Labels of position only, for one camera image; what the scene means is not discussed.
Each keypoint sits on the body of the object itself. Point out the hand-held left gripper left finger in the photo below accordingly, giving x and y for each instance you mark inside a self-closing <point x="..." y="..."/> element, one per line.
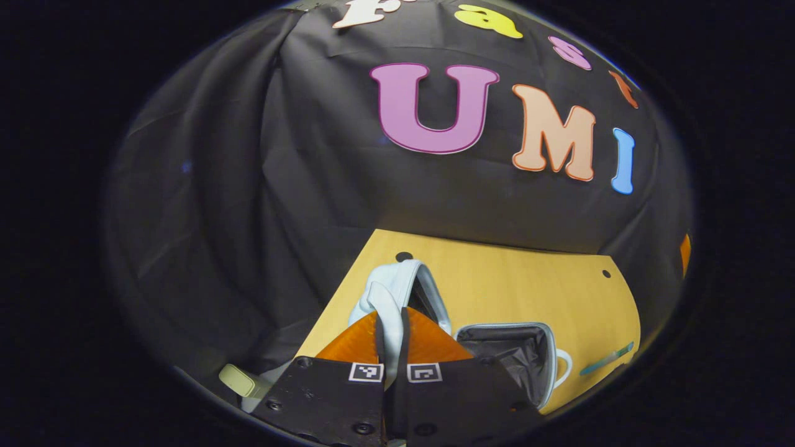
<point x="379" y="347"/>

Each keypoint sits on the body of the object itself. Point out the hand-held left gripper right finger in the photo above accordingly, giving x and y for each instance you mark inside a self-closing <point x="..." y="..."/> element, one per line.
<point x="404" y="347"/>

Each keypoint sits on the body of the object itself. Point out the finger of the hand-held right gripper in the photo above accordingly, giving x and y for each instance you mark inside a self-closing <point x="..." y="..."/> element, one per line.
<point x="685" y="254"/>

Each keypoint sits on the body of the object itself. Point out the light blue suitcase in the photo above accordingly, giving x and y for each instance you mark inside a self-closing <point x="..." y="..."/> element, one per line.
<point x="391" y="292"/>

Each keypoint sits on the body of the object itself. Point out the blue skin care bottle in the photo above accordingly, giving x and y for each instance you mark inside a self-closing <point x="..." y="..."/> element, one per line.
<point x="605" y="360"/>

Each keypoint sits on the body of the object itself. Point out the pale green rounded object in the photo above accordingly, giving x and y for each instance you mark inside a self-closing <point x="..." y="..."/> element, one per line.
<point x="237" y="380"/>

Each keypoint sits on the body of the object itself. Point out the black backdrop cloth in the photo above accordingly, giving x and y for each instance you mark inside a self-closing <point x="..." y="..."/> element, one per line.
<point x="279" y="186"/>

